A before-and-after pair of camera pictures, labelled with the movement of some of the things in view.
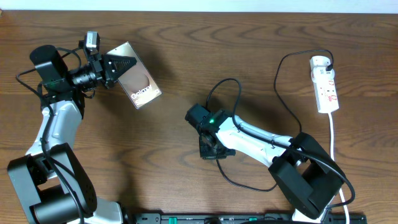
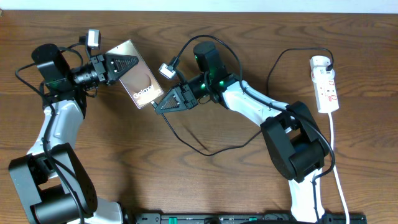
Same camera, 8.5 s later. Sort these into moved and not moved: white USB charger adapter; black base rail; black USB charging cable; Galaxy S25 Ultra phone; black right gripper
Moved: black right gripper; black USB charging cable
Not moved: white USB charger adapter; black base rail; Galaxy S25 Ultra phone
